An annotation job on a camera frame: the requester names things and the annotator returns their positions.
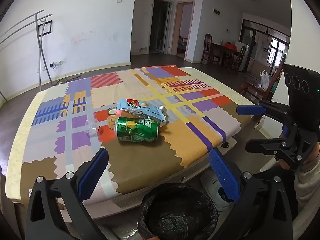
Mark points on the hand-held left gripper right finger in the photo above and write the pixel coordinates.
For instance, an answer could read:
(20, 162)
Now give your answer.
(223, 177)

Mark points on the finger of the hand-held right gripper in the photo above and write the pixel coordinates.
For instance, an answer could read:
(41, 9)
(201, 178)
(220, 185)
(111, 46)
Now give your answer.
(250, 110)
(262, 146)

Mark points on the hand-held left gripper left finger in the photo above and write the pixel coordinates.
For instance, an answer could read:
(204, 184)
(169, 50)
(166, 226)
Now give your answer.
(93, 172)

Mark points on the clear plastic cup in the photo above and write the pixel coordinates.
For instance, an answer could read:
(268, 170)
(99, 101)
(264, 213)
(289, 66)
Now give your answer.
(93, 128)

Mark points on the crushed green drink can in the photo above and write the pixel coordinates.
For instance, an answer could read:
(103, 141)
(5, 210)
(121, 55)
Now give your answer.
(137, 130)

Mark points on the bin with black bag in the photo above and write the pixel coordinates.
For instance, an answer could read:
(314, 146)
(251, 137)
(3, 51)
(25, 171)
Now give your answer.
(175, 217)

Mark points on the blue snack bag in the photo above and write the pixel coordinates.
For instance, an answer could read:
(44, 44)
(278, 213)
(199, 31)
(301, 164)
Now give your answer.
(142, 107)

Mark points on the person's right forearm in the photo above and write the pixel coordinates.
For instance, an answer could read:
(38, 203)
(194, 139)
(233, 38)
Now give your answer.
(308, 180)

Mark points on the white shoe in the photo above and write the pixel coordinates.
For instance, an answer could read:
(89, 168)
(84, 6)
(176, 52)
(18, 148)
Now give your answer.
(212, 182)

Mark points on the brown wooden armchair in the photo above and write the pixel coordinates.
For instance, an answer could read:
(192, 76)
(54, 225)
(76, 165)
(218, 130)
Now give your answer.
(252, 90)

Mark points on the white plastic bag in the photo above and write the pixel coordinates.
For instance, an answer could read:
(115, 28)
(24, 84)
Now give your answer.
(264, 80)

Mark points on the dark wooden dining chair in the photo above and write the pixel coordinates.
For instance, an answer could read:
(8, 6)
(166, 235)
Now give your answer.
(238, 57)
(207, 45)

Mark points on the yellow jelly cup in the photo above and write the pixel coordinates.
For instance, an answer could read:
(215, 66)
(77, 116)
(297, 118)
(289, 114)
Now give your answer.
(111, 121)

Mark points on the white appliance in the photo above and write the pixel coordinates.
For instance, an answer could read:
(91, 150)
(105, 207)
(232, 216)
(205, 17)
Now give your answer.
(244, 55)

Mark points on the colourful patchwork tablecloth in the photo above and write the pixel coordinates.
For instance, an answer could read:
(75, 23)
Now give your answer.
(150, 160)

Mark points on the dark wooden dining table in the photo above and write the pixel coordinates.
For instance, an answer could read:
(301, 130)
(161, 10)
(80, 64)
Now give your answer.
(225, 51)

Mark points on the small round lid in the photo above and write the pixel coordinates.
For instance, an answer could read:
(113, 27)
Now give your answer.
(111, 110)

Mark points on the red bag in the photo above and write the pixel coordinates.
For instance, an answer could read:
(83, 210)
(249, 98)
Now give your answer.
(229, 46)

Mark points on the black framed glass partition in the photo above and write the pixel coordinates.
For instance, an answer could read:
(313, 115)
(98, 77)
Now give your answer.
(260, 37)

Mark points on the grey metal clothes rack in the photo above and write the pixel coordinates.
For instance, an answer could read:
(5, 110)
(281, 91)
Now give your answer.
(39, 75)

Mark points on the dark glass door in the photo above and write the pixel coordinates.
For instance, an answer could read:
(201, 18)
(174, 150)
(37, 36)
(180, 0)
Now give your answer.
(160, 27)

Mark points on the wall air vent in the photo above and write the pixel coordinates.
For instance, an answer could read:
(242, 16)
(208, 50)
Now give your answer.
(216, 11)

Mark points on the wooden door frame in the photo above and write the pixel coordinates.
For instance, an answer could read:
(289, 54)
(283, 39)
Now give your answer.
(175, 30)

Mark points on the wall sockets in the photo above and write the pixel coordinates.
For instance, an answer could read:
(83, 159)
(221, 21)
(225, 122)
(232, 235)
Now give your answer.
(56, 63)

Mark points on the black wall mount frame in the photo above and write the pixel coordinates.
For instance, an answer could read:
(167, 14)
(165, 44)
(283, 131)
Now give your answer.
(51, 27)

